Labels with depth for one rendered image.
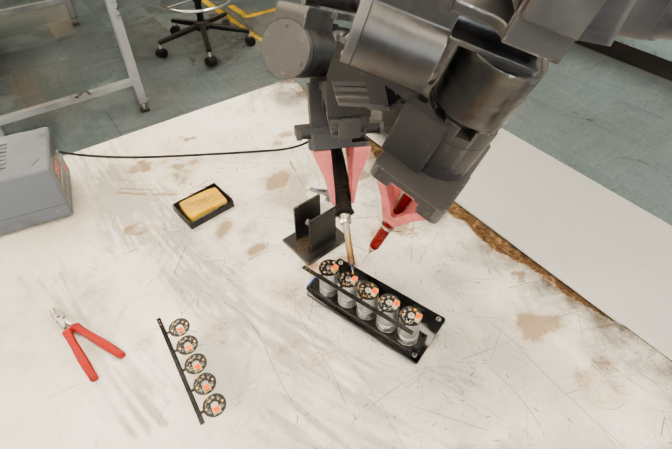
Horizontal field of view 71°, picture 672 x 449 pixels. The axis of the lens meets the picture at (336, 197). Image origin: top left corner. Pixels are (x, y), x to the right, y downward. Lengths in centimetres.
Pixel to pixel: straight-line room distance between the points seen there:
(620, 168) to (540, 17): 205
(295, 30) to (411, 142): 19
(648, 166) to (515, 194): 162
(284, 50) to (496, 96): 24
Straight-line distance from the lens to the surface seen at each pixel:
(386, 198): 42
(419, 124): 34
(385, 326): 56
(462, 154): 35
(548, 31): 29
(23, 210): 80
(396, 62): 31
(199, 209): 73
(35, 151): 80
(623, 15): 31
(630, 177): 229
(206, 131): 92
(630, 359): 67
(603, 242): 78
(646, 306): 72
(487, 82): 31
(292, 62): 48
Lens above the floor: 125
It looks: 43 degrees down
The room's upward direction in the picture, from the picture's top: straight up
